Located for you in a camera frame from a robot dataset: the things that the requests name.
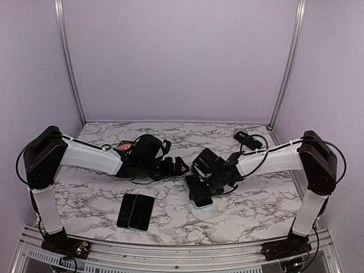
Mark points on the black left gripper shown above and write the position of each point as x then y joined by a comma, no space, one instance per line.
169,170

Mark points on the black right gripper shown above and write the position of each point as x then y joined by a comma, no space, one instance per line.
211,195

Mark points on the light blue phone case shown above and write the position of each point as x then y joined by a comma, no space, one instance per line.
198,192

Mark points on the black phone light-blue edge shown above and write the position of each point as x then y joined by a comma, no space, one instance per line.
204,202

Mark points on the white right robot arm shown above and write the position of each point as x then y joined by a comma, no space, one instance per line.
309,153

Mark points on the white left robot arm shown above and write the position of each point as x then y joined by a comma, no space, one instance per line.
43,156

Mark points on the black phone leftmost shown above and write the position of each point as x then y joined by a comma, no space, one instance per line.
126,210

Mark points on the black phone middle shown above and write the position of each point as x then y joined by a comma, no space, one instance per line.
141,213

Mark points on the grey phone case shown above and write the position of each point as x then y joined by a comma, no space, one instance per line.
240,130

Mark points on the black phone case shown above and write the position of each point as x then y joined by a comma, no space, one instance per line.
248,141

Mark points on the black square floral plate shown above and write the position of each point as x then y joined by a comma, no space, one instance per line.
135,142

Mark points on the red white patterned bowl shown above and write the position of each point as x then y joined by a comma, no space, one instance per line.
126,147

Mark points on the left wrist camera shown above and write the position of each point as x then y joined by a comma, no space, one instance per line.
165,147

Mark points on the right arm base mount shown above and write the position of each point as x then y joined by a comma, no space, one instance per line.
292,245

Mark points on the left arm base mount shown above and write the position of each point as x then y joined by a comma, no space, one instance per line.
62,244

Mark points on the left aluminium frame post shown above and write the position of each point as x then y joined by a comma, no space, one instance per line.
62,29

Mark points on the aluminium frame post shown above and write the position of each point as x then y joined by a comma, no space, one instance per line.
292,55
62,29

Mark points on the front aluminium rail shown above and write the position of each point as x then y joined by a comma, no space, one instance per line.
106,256

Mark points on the right aluminium frame post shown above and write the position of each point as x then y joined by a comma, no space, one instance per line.
292,55

